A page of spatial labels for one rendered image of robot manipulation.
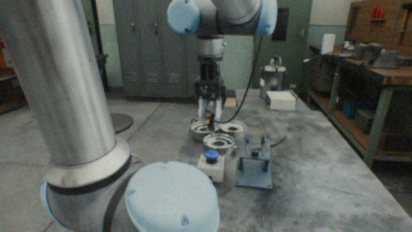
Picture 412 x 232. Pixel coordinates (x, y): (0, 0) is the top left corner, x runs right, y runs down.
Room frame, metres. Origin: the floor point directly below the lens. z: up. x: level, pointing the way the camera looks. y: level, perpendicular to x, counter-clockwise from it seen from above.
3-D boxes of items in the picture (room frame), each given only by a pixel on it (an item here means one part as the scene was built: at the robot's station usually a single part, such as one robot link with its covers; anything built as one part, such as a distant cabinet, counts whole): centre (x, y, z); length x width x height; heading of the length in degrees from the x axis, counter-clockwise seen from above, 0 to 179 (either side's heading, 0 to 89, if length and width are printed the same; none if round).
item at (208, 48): (0.69, -0.01, 1.15); 0.08 x 0.08 x 0.05
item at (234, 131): (0.87, -0.10, 0.82); 0.10 x 0.10 x 0.04
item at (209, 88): (0.69, -0.01, 1.07); 0.09 x 0.08 x 0.12; 170
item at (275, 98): (1.66, -0.47, 0.83); 0.41 x 0.19 x 0.30; 177
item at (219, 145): (0.75, -0.04, 0.82); 0.10 x 0.10 x 0.04
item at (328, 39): (2.76, -1.29, 0.96); 0.12 x 0.11 x 0.20; 83
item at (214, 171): (0.61, -0.01, 0.82); 0.08 x 0.07 x 0.05; 173
